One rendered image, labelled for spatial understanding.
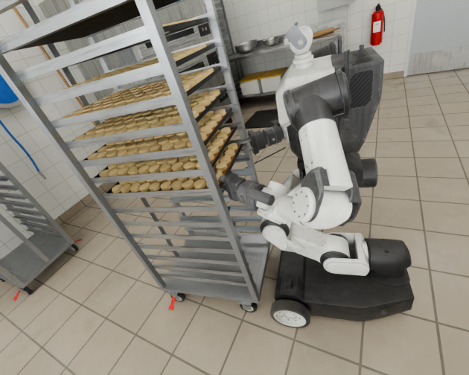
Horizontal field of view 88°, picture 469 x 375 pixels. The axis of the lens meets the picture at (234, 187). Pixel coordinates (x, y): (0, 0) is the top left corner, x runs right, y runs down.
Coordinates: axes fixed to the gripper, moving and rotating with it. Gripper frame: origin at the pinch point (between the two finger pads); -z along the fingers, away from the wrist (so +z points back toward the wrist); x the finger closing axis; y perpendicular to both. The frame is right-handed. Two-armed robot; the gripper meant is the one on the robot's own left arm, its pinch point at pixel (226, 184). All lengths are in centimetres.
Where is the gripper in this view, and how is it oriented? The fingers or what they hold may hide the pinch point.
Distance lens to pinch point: 95.9
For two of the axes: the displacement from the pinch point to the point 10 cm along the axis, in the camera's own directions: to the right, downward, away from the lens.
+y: -6.9, 5.5, -4.7
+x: -2.6, -7.9, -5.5
